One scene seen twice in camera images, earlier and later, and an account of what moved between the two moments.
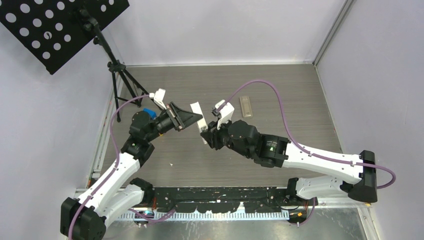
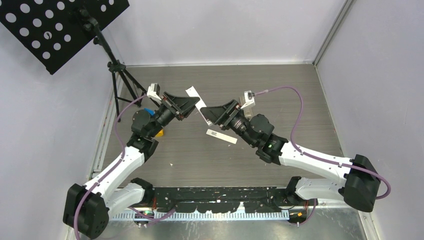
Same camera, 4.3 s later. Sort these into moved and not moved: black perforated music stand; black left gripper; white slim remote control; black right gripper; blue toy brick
Moved: black left gripper; black right gripper; white slim remote control
Not moved: blue toy brick; black perforated music stand
